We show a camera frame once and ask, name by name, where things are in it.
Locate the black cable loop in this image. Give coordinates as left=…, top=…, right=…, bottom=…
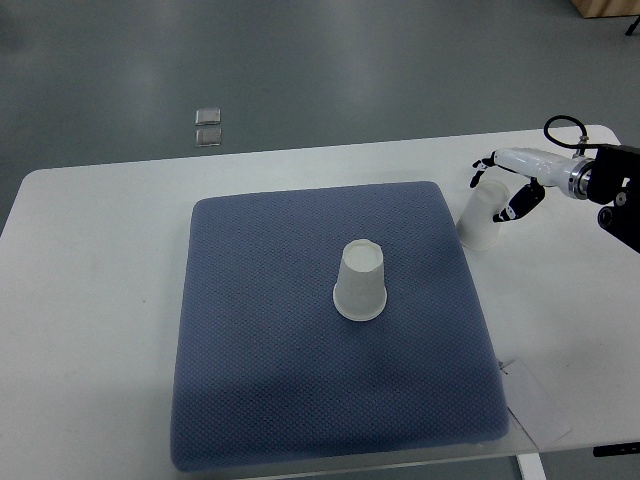
left=543, top=115, right=601, bottom=160

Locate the black tripod leg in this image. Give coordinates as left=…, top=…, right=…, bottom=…
left=625, top=17, right=640, bottom=36

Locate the blue textured cushion mat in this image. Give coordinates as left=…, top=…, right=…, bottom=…
left=170, top=181, right=509, bottom=472

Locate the black table control panel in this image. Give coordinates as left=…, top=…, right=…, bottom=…
left=592, top=442, right=640, bottom=458

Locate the white paper tag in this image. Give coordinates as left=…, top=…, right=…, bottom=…
left=500, top=360, right=572, bottom=450

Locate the wooden furniture corner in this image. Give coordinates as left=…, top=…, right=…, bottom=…
left=571, top=0, right=639, bottom=19

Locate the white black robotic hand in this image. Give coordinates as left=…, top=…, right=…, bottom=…
left=470, top=148, right=594, bottom=223

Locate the upper metal floor plate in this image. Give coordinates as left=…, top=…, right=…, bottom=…
left=195, top=107, right=221, bottom=126

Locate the white paper cup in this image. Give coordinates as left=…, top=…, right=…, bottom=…
left=333, top=239, right=387, bottom=322
left=456, top=180, right=509, bottom=251

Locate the white table leg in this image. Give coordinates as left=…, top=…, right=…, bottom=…
left=516, top=453, right=547, bottom=480

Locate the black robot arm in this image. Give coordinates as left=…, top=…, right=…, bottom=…
left=587, top=145, right=639, bottom=252

